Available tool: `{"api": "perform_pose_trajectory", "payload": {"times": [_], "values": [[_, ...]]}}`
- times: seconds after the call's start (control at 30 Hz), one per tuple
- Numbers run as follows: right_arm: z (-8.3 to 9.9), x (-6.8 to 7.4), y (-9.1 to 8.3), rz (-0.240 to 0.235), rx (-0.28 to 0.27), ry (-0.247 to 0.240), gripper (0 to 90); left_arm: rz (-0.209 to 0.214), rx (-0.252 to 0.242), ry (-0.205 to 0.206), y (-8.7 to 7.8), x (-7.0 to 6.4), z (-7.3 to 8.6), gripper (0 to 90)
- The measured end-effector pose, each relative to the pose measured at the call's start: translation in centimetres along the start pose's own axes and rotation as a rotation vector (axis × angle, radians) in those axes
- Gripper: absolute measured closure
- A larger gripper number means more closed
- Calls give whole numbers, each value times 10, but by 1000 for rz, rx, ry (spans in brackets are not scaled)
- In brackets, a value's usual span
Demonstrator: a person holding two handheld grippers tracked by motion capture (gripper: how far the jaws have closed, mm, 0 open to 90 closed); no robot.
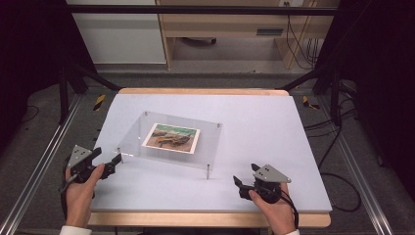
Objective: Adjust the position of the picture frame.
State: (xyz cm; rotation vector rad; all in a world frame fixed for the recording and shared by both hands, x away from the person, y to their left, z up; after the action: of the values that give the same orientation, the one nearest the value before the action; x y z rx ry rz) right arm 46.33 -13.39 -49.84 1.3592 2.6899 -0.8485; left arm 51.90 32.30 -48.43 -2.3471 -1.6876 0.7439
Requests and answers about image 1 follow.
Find aluminium floor rail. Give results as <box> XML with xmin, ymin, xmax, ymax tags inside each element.
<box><xmin>316</xmin><ymin>95</ymin><xmax>395</xmax><ymax>235</ymax></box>
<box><xmin>0</xmin><ymin>93</ymin><xmax>83</xmax><ymax>235</ymax></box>

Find boat painting picture card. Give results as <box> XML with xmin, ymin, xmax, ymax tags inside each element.
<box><xmin>141</xmin><ymin>122</ymin><xmax>202</xmax><ymax>155</ymax></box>

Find black horizontal crossbar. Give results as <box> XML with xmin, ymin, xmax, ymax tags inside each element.
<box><xmin>64</xmin><ymin>4</ymin><xmax>339</xmax><ymax>17</ymax></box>

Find person's right hand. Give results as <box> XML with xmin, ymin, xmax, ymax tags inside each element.
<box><xmin>248</xmin><ymin>182</ymin><xmax>297</xmax><ymax>235</ymax></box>

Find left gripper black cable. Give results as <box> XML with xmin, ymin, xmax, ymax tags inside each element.
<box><xmin>58</xmin><ymin>156</ymin><xmax>73</xmax><ymax>220</ymax></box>

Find yellow clamp left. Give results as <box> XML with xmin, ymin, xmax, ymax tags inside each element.
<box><xmin>93</xmin><ymin>94</ymin><xmax>107</xmax><ymax>113</ymax></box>

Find thin black floor cable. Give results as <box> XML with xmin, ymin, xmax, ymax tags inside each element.
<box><xmin>20</xmin><ymin>104</ymin><xmax>41</xmax><ymax>125</ymax></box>

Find black metal stand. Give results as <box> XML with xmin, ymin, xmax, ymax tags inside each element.
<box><xmin>279</xmin><ymin>63</ymin><xmax>343</xmax><ymax>127</ymax></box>
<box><xmin>58</xmin><ymin>63</ymin><xmax>122</xmax><ymax>125</ymax></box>

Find clear acrylic photo frame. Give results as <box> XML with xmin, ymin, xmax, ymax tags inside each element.
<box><xmin>115</xmin><ymin>111</ymin><xmax>223</xmax><ymax>181</ymax></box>

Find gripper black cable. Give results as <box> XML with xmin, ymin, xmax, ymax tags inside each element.
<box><xmin>58</xmin><ymin>156</ymin><xmax>73</xmax><ymax>220</ymax></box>
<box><xmin>279</xmin><ymin>188</ymin><xmax>300</xmax><ymax>230</ymax></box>

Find grey desk label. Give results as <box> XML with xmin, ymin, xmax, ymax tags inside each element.
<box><xmin>255</xmin><ymin>27</ymin><xmax>285</xmax><ymax>37</ymax></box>

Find black curtain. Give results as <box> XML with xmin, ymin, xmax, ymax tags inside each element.
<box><xmin>321</xmin><ymin>0</ymin><xmax>415</xmax><ymax>197</ymax></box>
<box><xmin>0</xmin><ymin>0</ymin><xmax>97</xmax><ymax>155</ymax></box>

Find person's left hand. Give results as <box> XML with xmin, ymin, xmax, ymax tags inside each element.
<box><xmin>65</xmin><ymin>163</ymin><xmax>107</xmax><ymax>228</ymax></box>

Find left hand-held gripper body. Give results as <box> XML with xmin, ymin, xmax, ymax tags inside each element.
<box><xmin>66</xmin><ymin>144</ymin><xmax>100</xmax><ymax>184</ymax></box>

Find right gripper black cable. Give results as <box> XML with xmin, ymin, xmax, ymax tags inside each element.
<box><xmin>279</xmin><ymin>188</ymin><xmax>300</xmax><ymax>230</ymax></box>

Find white cabinet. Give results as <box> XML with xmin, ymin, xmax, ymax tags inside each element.
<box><xmin>66</xmin><ymin>0</ymin><xmax>168</xmax><ymax>66</ymax></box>

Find yellow clamp right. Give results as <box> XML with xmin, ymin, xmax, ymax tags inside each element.
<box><xmin>301</xmin><ymin>95</ymin><xmax>321</xmax><ymax>111</ymax></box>

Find long black floor cable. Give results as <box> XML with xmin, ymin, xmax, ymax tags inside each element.
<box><xmin>302</xmin><ymin>97</ymin><xmax>362</xmax><ymax>213</ymax></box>

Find light wooden desk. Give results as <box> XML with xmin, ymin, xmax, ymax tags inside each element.
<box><xmin>156</xmin><ymin>0</ymin><xmax>341</xmax><ymax>71</ymax></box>

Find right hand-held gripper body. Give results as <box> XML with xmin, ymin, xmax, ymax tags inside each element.
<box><xmin>238</xmin><ymin>164</ymin><xmax>293</xmax><ymax>205</ymax></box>

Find hanging black desk cables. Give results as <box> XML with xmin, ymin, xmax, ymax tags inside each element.
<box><xmin>285</xmin><ymin>14</ymin><xmax>320</xmax><ymax>71</ymax></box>

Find yellow clamp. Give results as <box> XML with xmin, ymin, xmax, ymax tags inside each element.
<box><xmin>93</xmin><ymin>94</ymin><xmax>107</xmax><ymax>113</ymax></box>
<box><xmin>301</xmin><ymin>95</ymin><xmax>321</xmax><ymax>111</ymax></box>

